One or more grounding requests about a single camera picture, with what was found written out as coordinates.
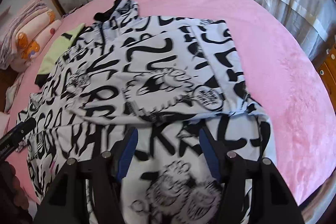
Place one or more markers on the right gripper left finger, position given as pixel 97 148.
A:
pixel 66 200

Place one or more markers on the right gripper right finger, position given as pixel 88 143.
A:
pixel 271 199

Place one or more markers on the light green garment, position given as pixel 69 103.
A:
pixel 57 48

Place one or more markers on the black white graffiti print garment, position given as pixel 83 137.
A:
pixel 166 76

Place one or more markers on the person's left hand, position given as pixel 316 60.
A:
pixel 9 174

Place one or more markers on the small white cloth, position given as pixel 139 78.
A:
pixel 12 92

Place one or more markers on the pink bear print folded quilt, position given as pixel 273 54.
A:
pixel 32 38

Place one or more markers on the pink bed sheet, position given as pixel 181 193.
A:
pixel 278 75

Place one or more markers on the purple striped folded blanket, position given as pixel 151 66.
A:
pixel 28 12

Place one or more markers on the wooden drawer cabinet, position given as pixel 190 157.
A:
pixel 327 72

